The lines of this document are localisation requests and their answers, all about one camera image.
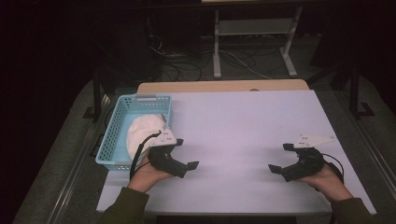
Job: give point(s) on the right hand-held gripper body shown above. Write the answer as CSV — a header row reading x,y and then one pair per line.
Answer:
x,y
309,165

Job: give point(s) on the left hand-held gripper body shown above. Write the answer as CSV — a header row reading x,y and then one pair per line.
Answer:
x,y
162,155

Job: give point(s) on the white cloth bag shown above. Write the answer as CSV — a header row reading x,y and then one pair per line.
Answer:
x,y
143,130

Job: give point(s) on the light blue plastic basket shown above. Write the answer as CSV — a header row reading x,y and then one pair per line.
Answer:
x,y
118,124

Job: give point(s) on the person's left hand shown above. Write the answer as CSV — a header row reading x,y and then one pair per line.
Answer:
x,y
146,177

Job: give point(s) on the person's right hand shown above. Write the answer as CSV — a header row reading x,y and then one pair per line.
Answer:
x,y
330,183

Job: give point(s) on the white cover board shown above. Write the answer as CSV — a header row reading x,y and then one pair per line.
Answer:
x,y
233,124

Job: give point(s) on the wooden table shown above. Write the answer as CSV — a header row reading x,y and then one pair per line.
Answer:
x,y
202,86

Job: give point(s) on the black metal stand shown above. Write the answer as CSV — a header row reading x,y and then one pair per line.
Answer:
x,y
354,93
97,93

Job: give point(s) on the white metal stand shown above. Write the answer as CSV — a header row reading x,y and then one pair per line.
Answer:
x,y
216,46

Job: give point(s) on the grey metal floor rail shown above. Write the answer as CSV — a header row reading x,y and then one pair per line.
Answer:
x,y
71,183
373,155

